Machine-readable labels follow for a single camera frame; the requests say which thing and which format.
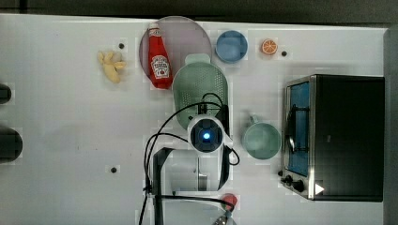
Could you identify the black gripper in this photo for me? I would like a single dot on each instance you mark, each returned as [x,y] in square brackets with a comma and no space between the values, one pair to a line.
[212,126]

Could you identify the green plastic strainer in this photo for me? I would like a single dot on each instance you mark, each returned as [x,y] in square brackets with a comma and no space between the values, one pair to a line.
[199,80]

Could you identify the red ketchup bottle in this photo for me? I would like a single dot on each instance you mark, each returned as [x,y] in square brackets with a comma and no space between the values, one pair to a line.
[160,70]

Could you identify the yellow banana peel toy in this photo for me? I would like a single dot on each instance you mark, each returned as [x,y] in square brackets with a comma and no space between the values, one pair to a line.
[111,63]

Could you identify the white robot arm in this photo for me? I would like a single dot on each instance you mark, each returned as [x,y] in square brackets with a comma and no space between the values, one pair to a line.
[203,165]

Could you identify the green mug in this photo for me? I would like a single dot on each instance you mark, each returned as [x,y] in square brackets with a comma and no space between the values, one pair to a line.
[261,140]

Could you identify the blue bowl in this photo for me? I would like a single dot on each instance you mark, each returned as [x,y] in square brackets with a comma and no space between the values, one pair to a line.
[231,46]

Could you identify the pink strawberry toy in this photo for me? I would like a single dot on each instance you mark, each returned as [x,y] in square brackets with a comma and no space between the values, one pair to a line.
[229,200]

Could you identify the orange slice toy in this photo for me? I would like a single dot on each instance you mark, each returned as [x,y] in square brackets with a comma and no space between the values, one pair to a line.
[269,47]

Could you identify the grey round plate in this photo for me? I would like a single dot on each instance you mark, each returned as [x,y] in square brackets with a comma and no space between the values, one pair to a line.
[182,36]

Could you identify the black toaster oven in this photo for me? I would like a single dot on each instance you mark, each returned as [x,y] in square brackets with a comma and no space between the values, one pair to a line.
[333,138]

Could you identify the black cylinder holder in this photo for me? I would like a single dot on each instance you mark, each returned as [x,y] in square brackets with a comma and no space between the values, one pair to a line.
[11,144]

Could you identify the black round object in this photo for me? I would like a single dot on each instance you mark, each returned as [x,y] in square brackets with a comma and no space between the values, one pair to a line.
[5,93]

